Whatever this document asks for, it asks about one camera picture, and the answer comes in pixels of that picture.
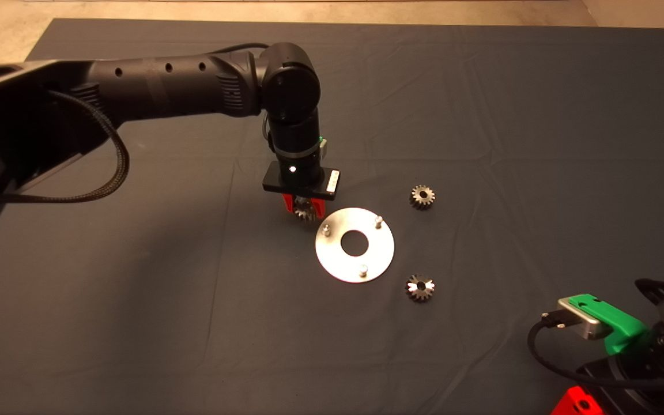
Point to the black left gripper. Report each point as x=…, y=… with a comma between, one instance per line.
x=297, y=176

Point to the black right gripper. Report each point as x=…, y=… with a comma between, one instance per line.
x=643, y=386

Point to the small steel planetary gear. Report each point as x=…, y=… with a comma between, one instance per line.
x=418, y=295
x=428, y=202
x=306, y=213

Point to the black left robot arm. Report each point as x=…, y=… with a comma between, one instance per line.
x=165, y=86

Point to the round metal carrier plate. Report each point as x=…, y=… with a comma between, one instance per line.
x=366, y=265

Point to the dark grey table cloth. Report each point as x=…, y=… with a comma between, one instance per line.
x=482, y=86

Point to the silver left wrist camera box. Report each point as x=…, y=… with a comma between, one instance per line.
x=323, y=148

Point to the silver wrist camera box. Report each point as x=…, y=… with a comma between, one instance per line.
x=323, y=148
x=588, y=327

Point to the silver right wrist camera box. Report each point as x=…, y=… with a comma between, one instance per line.
x=588, y=327

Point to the green right camera mount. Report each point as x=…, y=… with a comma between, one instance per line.
x=626, y=337

